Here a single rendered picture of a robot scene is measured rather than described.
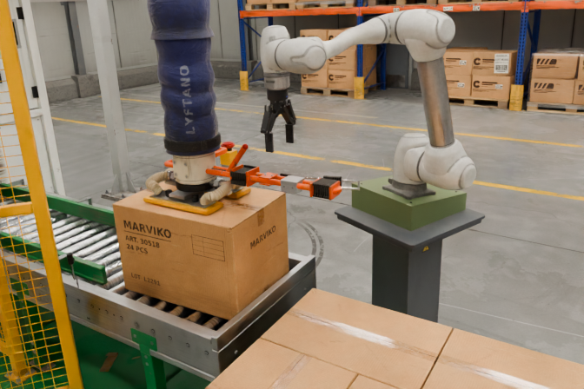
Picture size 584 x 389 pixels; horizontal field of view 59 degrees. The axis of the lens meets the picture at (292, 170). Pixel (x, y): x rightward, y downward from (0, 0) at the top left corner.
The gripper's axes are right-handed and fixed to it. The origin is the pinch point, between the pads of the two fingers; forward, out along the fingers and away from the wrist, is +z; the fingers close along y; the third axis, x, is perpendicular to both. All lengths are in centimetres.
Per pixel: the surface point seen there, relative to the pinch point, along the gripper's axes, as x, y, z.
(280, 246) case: -11, -14, 49
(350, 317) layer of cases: 25, -5, 68
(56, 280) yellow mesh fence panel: -82, 45, 55
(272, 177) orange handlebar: -3.0, 1.6, 12.7
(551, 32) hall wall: 0, -839, 14
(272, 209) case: -11.1, -9.0, 30.9
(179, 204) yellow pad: -38.8, 14.9, 24.9
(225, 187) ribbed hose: -22.7, 5.4, 18.3
